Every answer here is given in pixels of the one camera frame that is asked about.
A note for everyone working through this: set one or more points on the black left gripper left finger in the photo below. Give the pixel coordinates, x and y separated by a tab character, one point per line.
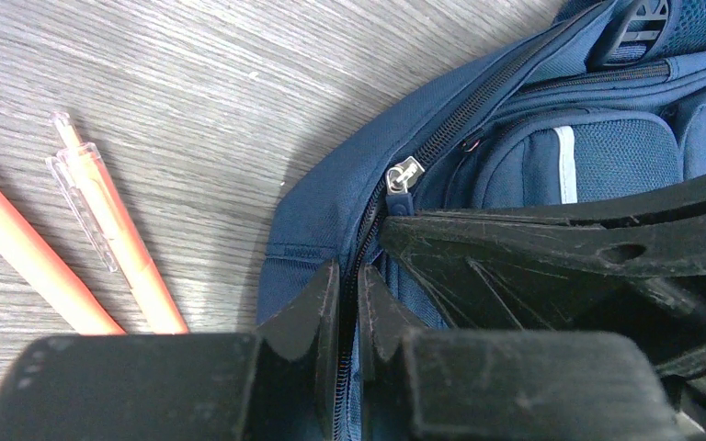
275	383

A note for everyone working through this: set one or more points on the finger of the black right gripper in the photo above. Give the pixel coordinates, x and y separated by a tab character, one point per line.
678	202
488	271

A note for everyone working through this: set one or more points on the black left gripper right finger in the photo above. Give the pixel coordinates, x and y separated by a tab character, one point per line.
424	384

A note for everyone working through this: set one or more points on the navy blue backpack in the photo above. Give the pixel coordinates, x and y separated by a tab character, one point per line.
608	102

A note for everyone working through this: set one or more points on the orange pen left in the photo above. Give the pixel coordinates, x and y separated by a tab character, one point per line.
31	256

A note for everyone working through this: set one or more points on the orange pen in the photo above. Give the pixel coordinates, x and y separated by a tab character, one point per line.
87	186
31	256

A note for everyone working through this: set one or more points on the orange pen right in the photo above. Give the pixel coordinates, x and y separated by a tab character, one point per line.
87	186

